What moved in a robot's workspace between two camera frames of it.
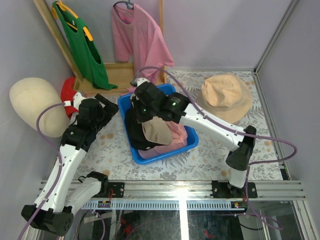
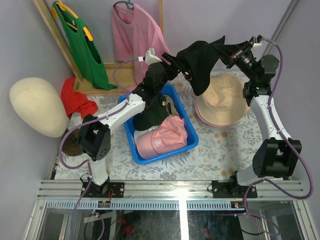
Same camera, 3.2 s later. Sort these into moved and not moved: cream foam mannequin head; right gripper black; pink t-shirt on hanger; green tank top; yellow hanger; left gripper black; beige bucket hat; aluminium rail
Moved: left gripper black; right gripper black
Not moved: aluminium rail; yellow hanger; green tank top; beige bucket hat; cream foam mannequin head; pink t-shirt on hanger
